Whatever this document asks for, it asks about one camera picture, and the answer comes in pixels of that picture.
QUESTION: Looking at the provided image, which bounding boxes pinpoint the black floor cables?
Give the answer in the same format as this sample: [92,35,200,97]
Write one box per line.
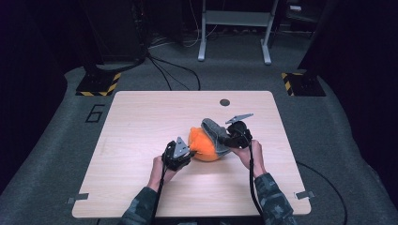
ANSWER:
[145,52,202,92]

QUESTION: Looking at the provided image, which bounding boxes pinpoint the person's right hand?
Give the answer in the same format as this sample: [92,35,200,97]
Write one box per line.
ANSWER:
[229,139,268,178]

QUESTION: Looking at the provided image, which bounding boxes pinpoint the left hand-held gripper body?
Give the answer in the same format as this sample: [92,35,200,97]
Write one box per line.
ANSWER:
[161,136,192,172]

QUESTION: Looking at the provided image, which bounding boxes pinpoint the person's left hand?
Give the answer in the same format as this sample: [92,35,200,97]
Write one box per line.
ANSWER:
[146,155,180,192]

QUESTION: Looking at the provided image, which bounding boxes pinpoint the black yellow striped stand base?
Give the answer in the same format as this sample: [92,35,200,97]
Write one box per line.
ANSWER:
[281,72,327,98]
[75,71,122,98]

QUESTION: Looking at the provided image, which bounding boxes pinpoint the white floor cables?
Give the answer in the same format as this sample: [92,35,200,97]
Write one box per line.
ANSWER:
[149,0,220,50]

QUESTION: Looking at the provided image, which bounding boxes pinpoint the black cabinet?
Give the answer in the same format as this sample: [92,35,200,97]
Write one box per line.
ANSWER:
[83,0,148,65]

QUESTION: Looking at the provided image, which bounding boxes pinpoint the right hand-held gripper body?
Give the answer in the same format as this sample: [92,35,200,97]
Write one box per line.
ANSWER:
[222,112,254,150]

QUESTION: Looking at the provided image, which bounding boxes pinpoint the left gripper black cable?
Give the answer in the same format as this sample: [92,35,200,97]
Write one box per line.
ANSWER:
[149,160,169,225]

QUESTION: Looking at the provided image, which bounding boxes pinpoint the grey tape piece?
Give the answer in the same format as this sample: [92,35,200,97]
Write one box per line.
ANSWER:
[294,190,315,201]
[66,192,90,205]

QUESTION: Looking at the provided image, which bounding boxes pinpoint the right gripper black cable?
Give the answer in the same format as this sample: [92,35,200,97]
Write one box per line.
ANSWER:
[248,140,349,225]

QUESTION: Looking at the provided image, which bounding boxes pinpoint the orange plush toy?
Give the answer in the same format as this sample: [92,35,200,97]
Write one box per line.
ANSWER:
[187,126,222,162]

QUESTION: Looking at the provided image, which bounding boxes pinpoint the grey cloth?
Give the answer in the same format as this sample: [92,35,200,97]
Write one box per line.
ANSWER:
[200,117,233,158]

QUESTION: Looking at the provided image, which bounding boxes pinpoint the dark curtain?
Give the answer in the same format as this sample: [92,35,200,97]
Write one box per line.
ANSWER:
[0,0,85,192]
[297,0,398,207]

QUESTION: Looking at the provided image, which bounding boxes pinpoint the white metal table frame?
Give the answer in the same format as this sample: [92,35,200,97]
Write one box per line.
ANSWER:
[197,0,280,66]

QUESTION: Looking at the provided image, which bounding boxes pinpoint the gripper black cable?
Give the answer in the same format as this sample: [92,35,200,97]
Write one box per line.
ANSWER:
[149,160,169,225]
[248,140,349,225]

